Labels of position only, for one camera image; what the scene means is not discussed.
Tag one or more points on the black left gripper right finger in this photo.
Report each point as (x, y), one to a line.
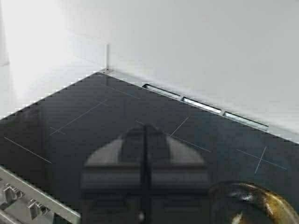
(177, 181)

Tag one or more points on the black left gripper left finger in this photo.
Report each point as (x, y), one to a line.
(111, 182)

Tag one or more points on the steel frying pan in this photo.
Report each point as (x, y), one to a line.
(235, 202)

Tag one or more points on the stainless steel induction stove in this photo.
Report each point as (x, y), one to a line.
(43, 147)

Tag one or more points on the right silver stove knob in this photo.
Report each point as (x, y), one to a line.
(37, 209)

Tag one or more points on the silver stove knob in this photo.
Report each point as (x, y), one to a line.
(37, 209)
(11, 193)

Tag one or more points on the middle silver stove knob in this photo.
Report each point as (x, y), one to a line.
(11, 193)

